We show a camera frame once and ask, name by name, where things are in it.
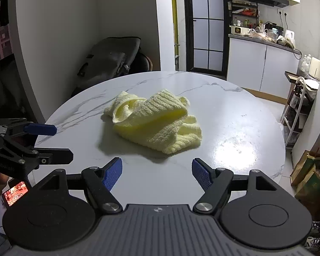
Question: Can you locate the green paper bag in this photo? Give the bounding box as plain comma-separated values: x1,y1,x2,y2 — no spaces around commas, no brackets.
294,165,320,204

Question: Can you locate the grey canvas bag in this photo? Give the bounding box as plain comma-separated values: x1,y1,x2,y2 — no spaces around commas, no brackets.
77,36,142,92

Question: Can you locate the pair of sneakers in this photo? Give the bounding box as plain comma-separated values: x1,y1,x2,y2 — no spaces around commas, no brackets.
303,219,320,252

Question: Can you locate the yellow towel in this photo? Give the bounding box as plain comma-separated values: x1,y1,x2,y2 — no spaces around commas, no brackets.
103,89,203,155

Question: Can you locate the black chair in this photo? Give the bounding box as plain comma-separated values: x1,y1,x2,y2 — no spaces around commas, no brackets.
128,52,153,74

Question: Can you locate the yellow pipe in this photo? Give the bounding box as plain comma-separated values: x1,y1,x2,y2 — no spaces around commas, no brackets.
170,0,180,71

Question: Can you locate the white kitchen counter cabinet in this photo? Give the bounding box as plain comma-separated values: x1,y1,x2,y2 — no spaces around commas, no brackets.
226,33,302,105

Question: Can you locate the black framed glass door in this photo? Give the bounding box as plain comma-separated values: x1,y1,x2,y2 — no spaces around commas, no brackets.
183,0,231,80

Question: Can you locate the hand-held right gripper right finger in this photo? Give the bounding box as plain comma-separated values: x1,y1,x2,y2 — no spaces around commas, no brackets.
191,158,279,215

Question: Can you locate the cream box appliance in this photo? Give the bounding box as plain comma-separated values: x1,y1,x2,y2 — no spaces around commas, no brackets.
309,57,320,78

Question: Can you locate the pink shelf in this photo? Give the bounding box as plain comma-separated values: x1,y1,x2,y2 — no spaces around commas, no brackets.
0,25,12,60

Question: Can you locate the black kitchen shelf rack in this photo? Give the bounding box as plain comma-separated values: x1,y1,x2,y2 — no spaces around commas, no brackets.
228,1,259,30

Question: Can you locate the white box with yellow label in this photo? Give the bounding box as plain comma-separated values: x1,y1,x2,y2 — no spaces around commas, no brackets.
229,25,253,36

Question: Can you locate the brown paper bag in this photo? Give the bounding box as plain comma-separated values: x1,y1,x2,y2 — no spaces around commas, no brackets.
290,149,320,188

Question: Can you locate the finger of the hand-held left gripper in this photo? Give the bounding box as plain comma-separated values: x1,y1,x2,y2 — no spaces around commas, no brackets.
0,118,57,150
1,135,74,172

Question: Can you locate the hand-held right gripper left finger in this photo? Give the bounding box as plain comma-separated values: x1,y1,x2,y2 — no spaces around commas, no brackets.
36,157,123,215

